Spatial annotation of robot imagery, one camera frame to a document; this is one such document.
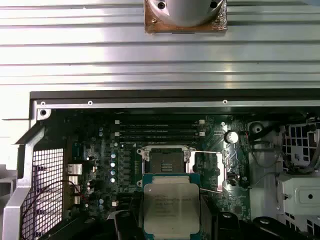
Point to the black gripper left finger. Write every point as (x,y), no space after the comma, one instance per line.
(127,227)

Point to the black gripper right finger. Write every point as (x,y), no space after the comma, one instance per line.
(228,226)

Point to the silver green CPU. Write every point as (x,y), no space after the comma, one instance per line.
(172,205)

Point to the metal socket cover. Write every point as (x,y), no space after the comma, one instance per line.
(223,171)

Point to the CPU socket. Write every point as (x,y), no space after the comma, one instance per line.
(165,160)

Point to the metal drive cage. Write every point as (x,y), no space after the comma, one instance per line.
(300,195)

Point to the silver coin battery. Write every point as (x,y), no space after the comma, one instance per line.
(231,137)

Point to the green motherboard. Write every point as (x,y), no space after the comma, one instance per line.
(212,135)

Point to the black PC case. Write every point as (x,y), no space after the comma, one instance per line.
(155,95)

